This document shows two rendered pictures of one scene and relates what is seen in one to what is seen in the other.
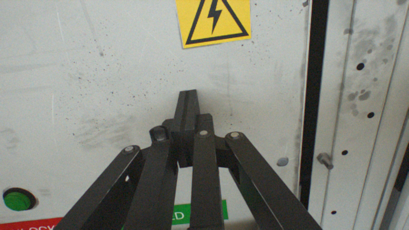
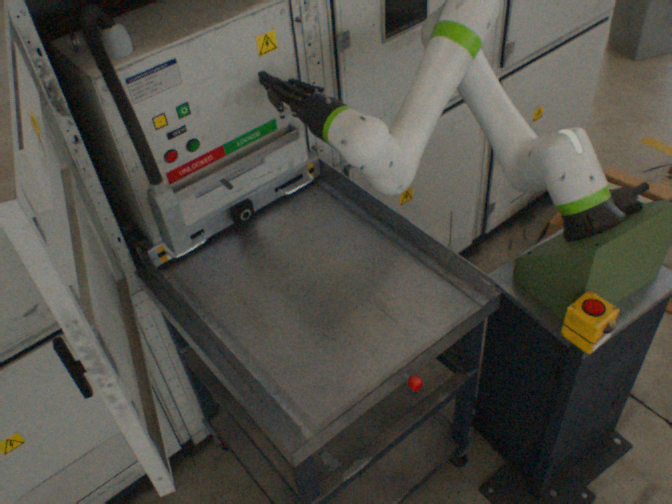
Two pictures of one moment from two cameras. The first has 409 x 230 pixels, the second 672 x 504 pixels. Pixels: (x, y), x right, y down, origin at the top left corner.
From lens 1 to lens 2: 1.49 m
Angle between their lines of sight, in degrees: 35
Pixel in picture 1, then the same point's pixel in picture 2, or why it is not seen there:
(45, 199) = (203, 142)
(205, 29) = (265, 49)
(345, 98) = (308, 58)
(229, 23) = (271, 45)
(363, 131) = (317, 71)
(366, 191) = not seen: hidden behind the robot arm
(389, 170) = (333, 87)
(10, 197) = (194, 142)
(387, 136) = (327, 70)
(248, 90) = (278, 65)
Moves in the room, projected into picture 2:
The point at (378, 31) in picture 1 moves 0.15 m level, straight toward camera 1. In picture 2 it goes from (311, 31) to (313, 60)
